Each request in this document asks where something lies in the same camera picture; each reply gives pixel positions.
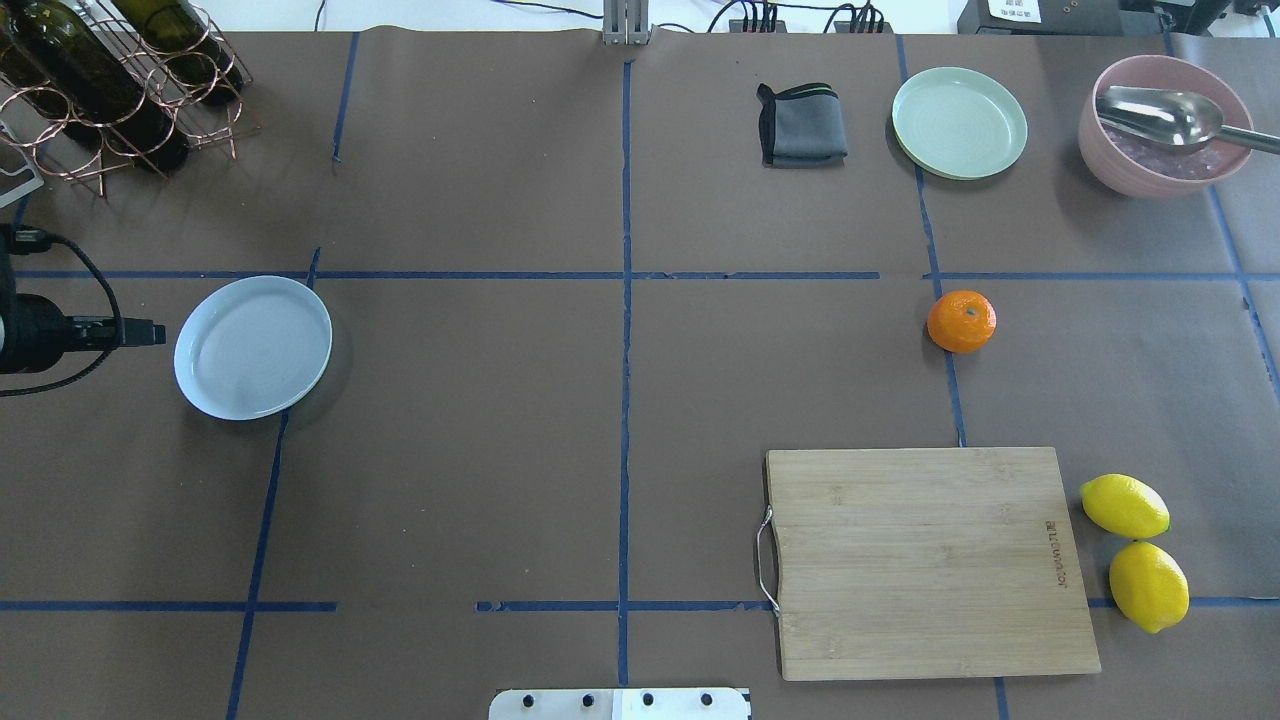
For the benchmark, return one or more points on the lemon board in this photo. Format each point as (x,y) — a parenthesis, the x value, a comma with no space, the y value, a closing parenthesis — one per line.
(1125,506)
(1148,587)

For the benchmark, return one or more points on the copper wire bottle rack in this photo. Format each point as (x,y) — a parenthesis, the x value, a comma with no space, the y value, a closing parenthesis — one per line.
(42,126)

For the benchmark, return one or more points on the dark wine bottle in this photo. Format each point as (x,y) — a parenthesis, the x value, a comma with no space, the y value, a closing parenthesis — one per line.
(80,66)
(188,48)

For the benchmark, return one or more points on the metal scoop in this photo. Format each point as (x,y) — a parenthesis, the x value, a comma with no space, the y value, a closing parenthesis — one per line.
(1180,119)

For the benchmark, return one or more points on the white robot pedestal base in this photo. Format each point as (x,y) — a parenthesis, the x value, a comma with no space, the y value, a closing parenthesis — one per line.
(623,703)

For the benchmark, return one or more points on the light green plate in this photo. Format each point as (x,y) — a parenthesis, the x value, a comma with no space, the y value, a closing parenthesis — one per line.
(958,123)

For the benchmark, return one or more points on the lemon near board upper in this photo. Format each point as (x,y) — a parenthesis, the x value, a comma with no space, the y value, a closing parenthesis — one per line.
(1125,506)

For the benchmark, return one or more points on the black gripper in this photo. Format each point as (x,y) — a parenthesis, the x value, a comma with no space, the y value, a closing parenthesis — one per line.
(37,331)

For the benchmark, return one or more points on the lemon near board lower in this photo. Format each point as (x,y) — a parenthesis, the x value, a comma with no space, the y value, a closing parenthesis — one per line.
(1148,587)

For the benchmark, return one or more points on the grey folded cloth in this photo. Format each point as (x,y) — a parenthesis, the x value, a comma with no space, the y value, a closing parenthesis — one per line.
(801,127)

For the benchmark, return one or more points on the wooden cutting board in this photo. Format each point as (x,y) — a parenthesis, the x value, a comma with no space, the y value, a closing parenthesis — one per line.
(925,563)

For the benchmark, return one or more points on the orange fruit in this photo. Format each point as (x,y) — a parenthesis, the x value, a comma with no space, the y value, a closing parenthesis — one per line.
(961,321)

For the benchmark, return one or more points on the light blue plate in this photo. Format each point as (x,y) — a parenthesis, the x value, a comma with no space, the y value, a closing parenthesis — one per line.
(253,348)

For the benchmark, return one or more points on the aluminium frame post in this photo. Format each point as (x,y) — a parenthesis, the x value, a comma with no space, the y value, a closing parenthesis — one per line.
(626,22)

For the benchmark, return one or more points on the pink bowl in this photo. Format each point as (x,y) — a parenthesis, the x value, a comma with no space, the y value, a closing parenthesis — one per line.
(1146,170)

